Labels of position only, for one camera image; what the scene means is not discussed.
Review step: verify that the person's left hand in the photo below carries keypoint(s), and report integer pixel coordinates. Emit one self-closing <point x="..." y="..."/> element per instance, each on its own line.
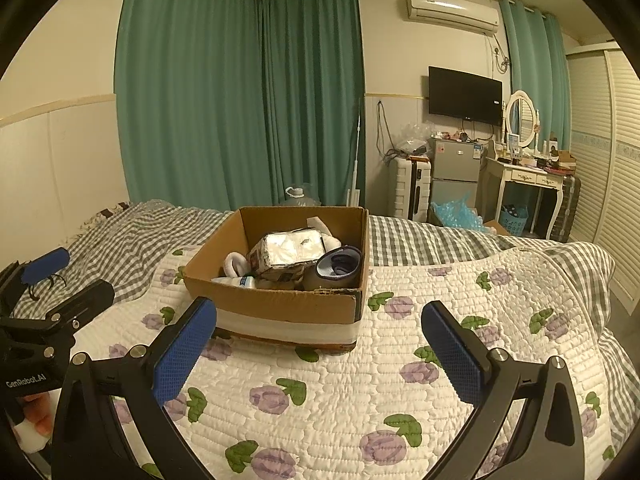
<point x="40" y="412"/>

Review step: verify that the printed tissue packet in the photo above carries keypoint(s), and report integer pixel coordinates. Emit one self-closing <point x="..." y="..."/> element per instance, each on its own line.
<point x="285" y="255"/>

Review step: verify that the clear water jug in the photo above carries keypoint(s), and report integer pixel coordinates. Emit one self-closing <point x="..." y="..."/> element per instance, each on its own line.
<point x="300" y="197"/>

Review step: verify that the white floral quilt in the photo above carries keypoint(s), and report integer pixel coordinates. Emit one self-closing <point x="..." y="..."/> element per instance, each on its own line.
<point x="350" y="385"/>

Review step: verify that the dark suitcase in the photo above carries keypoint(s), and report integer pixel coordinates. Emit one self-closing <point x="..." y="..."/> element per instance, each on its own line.
<point x="570" y="207"/>

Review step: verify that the white dressing table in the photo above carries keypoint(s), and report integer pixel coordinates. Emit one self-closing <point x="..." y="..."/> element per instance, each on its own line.
<point x="525" y="176"/>

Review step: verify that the wide green curtain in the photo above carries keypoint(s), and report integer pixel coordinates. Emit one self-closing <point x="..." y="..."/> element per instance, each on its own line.
<point x="190" y="85"/>

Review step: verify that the small silver fridge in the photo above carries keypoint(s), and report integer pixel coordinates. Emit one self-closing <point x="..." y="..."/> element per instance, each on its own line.
<point x="455" y="165"/>

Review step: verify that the white bottle blue label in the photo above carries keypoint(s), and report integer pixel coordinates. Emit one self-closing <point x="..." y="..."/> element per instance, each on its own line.
<point x="235" y="281"/>

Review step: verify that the brown patterned pillow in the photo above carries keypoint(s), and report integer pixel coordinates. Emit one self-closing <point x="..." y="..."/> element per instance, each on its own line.
<point x="107" y="212"/>

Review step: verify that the grey checked bed sheet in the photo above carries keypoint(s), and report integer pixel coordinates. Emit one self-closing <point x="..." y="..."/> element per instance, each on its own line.
<point x="115" y="240"/>

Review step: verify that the clear plastic bag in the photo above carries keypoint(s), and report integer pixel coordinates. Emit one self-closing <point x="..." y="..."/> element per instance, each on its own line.
<point x="412" y="137"/>

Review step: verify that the white slatted wardrobe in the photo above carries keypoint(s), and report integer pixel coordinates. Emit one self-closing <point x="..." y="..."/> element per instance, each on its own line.
<point x="610" y="170"/>

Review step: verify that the black wall television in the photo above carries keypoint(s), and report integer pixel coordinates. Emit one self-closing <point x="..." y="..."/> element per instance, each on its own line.
<point x="465" y="95"/>

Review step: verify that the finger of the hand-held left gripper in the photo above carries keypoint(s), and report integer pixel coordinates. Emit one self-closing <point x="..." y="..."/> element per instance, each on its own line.
<point x="90" y="297"/>
<point x="45" y="265"/>

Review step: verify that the blue plastic bag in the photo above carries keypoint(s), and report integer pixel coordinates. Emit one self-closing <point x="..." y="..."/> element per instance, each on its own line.
<point x="457" y="215"/>

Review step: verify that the brown cardboard box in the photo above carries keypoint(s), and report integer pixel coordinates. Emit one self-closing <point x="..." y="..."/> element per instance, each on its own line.
<point x="280" y="315"/>

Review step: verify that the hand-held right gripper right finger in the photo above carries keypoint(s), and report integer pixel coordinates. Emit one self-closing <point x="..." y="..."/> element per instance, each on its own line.
<point x="450" y="355"/>

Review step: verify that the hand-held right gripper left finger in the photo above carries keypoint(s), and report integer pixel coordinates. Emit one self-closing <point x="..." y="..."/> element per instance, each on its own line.
<point x="182" y="355"/>

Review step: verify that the narrow green curtain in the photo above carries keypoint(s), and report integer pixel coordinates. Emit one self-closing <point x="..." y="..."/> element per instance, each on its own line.
<point x="535" y="70"/>

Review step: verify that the white pole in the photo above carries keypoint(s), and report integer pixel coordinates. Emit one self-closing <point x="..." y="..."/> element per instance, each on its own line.
<point x="356" y="150"/>

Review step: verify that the white oval mirror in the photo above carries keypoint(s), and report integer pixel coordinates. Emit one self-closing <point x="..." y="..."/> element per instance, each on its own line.
<point x="522" y="115"/>

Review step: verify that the white suitcase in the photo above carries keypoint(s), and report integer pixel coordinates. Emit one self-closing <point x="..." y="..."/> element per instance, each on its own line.
<point x="405" y="185"/>

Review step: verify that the white air conditioner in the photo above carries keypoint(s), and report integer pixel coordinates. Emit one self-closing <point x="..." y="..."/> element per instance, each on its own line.
<point x="450" y="10"/>

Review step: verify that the blue plastic basket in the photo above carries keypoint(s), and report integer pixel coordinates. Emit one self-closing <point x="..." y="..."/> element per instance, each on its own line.
<point x="515" y="220"/>

